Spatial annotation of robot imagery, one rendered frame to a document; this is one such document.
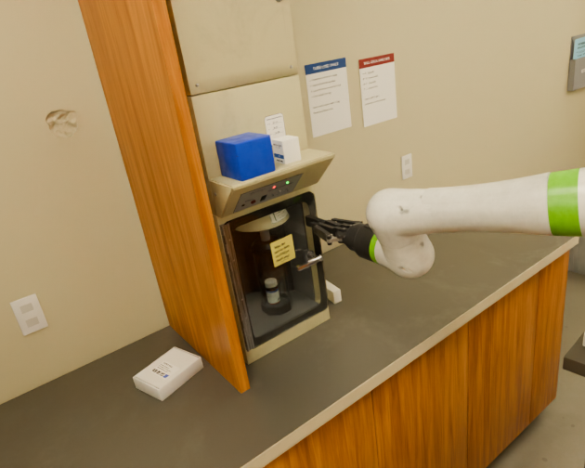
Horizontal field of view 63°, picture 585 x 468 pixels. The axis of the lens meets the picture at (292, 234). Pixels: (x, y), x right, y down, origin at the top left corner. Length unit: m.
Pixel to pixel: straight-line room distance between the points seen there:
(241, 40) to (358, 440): 1.12
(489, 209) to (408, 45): 1.47
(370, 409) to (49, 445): 0.86
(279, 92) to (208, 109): 0.21
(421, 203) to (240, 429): 0.70
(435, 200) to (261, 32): 0.61
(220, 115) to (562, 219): 0.77
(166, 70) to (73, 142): 0.56
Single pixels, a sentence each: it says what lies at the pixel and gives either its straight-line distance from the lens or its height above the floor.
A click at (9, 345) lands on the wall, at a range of 1.66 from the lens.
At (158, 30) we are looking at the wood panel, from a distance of 1.06.
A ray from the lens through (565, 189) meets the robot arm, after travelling 0.90.
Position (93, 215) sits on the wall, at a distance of 1.58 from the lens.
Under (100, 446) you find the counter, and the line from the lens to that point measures 1.38.
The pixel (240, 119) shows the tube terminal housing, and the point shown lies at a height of 1.63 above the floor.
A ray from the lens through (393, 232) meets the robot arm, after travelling 1.01.
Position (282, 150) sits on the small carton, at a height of 1.55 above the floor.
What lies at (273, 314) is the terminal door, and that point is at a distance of 1.42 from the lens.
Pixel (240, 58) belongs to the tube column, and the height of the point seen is 1.77.
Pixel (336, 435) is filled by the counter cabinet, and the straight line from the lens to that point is 1.41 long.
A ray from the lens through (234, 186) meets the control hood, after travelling 1.12.
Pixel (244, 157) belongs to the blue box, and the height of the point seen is 1.56.
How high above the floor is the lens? 1.81
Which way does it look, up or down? 23 degrees down
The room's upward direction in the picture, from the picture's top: 9 degrees counter-clockwise
